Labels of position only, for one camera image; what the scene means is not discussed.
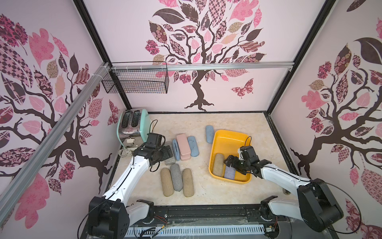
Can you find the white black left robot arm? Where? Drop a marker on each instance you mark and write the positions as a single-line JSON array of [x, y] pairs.
[[110, 215]]

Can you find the tan glasses case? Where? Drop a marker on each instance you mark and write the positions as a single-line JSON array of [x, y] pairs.
[[188, 183], [218, 166], [167, 184]]

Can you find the black wire basket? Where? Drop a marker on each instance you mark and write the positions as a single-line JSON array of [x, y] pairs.
[[137, 77]]

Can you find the lavender glasses case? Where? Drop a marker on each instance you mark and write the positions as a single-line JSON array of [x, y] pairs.
[[229, 173]]

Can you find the grey fabric glasses case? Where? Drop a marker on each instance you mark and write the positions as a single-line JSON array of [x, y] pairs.
[[177, 179]]

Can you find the yellow plastic storage tray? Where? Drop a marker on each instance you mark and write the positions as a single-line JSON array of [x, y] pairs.
[[227, 143]]

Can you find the aluminium frame rail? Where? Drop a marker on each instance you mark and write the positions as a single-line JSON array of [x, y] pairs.
[[210, 66], [24, 178]]

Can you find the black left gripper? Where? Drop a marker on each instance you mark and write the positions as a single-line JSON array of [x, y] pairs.
[[167, 152]]

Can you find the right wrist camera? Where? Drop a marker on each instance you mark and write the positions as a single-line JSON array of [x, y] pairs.
[[246, 152]]

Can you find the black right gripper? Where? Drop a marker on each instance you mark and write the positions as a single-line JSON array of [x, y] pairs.
[[235, 163]]

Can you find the aluminium frame rail left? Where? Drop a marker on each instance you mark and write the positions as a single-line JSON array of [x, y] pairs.
[[24, 178]]

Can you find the blue glasses case middle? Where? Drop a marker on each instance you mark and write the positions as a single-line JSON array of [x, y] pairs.
[[193, 146]]

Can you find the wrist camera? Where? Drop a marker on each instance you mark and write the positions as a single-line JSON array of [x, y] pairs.
[[156, 139], [246, 152]]

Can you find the aluminium frame rail back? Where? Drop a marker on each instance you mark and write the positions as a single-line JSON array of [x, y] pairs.
[[210, 66]]

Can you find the pink glasses case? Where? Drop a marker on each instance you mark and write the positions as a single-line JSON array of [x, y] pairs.
[[184, 148]]

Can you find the grey rectangular glasses case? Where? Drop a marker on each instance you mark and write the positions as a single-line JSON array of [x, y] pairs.
[[169, 159]]

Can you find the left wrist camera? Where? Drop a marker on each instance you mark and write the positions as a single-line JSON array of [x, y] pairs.
[[156, 139]]

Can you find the blue glasses case left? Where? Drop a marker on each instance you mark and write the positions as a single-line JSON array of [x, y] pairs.
[[176, 150]]

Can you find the white slotted cable duct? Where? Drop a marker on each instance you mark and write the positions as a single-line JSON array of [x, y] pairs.
[[193, 231]]

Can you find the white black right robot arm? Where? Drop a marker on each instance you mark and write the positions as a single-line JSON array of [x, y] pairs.
[[315, 204]]

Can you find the blue glasses case by tray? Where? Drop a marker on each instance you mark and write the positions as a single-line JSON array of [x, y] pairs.
[[210, 134]]

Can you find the mint chrome toaster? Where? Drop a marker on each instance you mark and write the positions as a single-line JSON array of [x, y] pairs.
[[133, 127]]

